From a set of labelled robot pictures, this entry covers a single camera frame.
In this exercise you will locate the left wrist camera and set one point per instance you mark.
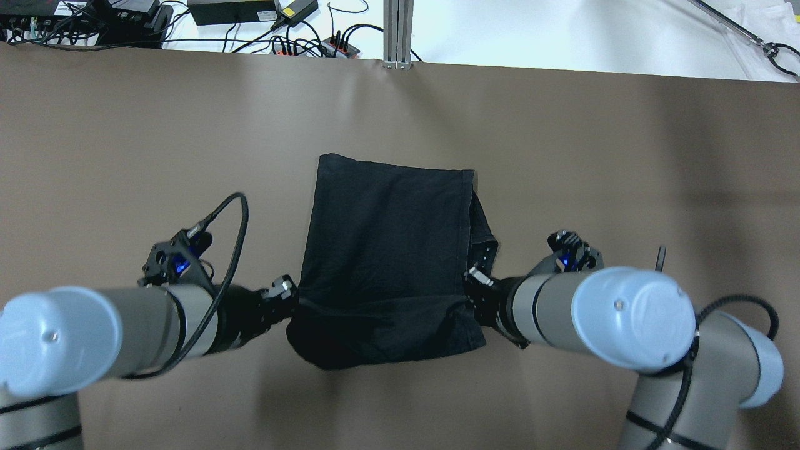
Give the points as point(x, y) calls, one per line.
point(178, 261)

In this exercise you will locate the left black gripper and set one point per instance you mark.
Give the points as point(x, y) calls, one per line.
point(239, 317)

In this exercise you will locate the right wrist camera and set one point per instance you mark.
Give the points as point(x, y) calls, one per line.
point(574, 254)

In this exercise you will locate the right grey usb hub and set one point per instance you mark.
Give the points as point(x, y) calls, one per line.
point(335, 46)

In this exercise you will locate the upper aluminium frame post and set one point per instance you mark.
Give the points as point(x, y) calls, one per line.
point(397, 25)

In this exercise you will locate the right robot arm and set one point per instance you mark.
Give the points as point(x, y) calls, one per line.
point(695, 369)

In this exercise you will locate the grey usb hub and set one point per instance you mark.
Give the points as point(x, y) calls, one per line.
point(335, 46)
point(286, 46)

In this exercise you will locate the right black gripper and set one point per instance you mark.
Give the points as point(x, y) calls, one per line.
point(502, 305)

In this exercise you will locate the black electronics box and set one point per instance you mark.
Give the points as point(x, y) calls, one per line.
point(206, 13)

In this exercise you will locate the white cloth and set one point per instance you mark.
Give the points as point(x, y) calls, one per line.
point(774, 22)

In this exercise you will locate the metal grabber tool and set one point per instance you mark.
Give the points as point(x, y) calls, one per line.
point(771, 50)

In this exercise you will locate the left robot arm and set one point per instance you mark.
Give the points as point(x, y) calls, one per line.
point(55, 343)

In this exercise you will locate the black printed t-shirt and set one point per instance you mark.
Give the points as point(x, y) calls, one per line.
point(382, 277)

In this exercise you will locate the black power adapter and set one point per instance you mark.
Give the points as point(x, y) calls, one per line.
point(291, 13)

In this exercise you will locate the left grey usb hub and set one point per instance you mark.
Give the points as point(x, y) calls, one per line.
point(286, 46)

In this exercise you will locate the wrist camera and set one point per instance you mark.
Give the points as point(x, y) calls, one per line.
point(574, 254)
point(178, 261)

